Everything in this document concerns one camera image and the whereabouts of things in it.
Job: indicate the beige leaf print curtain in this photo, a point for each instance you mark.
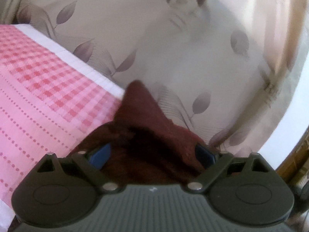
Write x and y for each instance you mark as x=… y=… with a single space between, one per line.
x=225 y=69

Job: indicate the dark wooden furniture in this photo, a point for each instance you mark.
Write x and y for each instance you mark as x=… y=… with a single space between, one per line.
x=294 y=171

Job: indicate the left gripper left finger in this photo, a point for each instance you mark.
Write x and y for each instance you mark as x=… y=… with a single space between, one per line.
x=90 y=163

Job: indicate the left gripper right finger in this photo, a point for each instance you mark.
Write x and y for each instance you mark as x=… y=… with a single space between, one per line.
x=214 y=164

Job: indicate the dark red fuzzy garment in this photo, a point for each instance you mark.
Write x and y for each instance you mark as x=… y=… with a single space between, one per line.
x=146 y=147

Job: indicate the pink white bed sheet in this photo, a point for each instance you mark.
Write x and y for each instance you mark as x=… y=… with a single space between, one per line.
x=50 y=101

